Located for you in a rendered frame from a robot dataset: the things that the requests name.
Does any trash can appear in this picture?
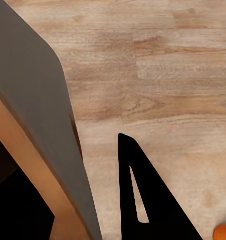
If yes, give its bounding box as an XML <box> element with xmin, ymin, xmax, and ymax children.
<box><xmin>0</xmin><ymin>0</ymin><xmax>103</xmax><ymax>240</ymax></box>

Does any can of soda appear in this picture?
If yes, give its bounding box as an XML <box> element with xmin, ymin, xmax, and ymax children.
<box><xmin>213</xmin><ymin>224</ymin><xmax>226</xmax><ymax>240</ymax></box>

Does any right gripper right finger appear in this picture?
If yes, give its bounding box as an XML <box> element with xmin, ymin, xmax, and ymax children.
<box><xmin>118</xmin><ymin>133</ymin><xmax>202</xmax><ymax>240</ymax></box>

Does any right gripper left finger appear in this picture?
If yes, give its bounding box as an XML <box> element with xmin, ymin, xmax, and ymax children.
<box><xmin>0</xmin><ymin>167</ymin><xmax>55</xmax><ymax>240</ymax></box>

